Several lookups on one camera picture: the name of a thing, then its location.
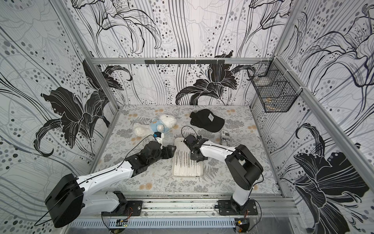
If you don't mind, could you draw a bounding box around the white slotted cable duct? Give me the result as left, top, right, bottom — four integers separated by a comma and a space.
70, 217, 235, 229

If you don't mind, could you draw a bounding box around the white plush toy blue shirt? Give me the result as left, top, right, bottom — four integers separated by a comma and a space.
133, 114, 177, 137

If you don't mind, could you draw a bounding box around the black wire wall basket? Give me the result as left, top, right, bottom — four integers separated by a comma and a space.
246, 60, 299, 113

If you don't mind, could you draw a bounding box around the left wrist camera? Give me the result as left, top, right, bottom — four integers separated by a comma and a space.
153, 132, 164, 145

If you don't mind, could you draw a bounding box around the straw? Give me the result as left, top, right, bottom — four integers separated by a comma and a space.
184, 145, 191, 176
180, 143, 186, 175

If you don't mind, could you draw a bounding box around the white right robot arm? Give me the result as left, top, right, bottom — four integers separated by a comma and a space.
183, 135, 264, 207

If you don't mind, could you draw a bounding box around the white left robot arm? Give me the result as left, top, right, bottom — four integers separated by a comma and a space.
45, 141, 176, 228

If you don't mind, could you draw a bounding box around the white rectangular storage tray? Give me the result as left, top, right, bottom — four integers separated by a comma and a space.
172, 137, 203, 177

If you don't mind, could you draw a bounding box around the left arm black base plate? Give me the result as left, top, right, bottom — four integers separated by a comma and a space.
101, 200, 143, 217

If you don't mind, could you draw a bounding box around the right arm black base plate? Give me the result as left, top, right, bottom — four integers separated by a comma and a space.
214, 199, 258, 216

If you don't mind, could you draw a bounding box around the black baseball cap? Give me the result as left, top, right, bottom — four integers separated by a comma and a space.
190, 109, 225, 133

